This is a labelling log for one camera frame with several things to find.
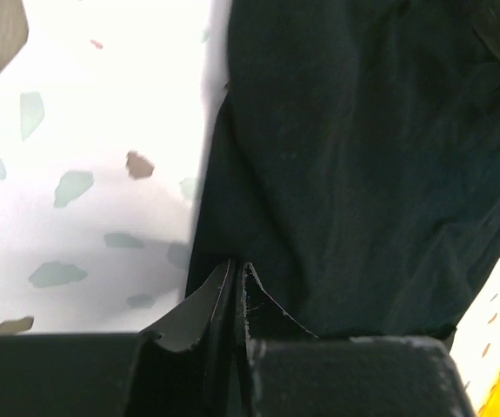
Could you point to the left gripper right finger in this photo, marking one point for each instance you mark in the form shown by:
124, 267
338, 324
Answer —
286, 370

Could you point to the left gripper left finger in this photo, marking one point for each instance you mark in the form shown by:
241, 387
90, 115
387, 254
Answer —
177, 366

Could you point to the black t shirt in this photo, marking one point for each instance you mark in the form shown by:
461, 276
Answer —
355, 163

